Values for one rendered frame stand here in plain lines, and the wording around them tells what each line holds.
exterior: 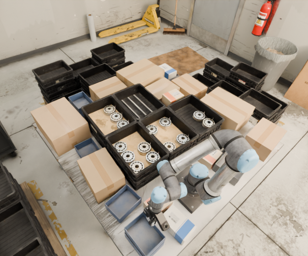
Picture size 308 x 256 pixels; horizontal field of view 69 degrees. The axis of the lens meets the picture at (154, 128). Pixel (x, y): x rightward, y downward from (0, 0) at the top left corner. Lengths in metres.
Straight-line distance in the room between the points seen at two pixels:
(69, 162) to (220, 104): 1.37
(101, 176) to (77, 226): 0.92
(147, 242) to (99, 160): 0.63
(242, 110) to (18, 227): 2.05
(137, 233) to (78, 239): 0.97
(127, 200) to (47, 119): 0.91
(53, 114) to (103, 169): 0.67
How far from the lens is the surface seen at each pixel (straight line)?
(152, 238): 1.49
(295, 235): 2.74
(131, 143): 1.76
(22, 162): 2.97
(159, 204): 1.18
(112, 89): 2.20
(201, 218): 1.66
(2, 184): 2.25
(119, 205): 1.64
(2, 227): 2.20
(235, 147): 1.16
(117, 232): 1.59
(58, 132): 1.84
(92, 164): 1.64
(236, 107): 2.12
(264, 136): 2.03
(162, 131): 1.84
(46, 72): 3.26
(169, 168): 1.23
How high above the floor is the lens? 2.21
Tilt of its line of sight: 48 degrees down
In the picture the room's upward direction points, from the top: 4 degrees clockwise
